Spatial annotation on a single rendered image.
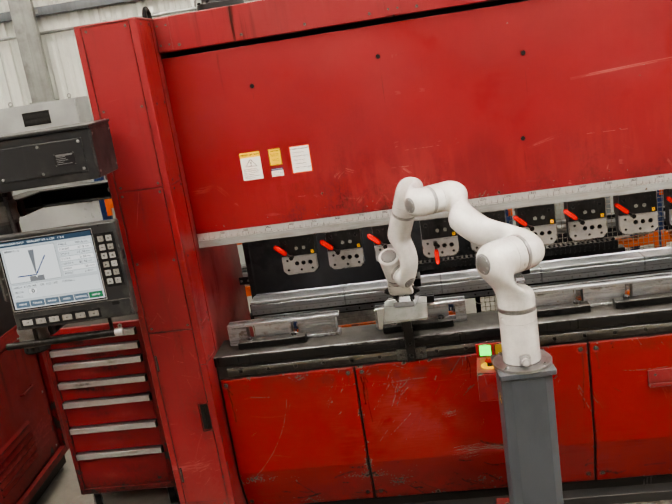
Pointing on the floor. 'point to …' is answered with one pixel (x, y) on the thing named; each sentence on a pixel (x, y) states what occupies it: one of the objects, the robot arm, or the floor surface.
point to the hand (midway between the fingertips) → (404, 297)
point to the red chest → (110, 409)
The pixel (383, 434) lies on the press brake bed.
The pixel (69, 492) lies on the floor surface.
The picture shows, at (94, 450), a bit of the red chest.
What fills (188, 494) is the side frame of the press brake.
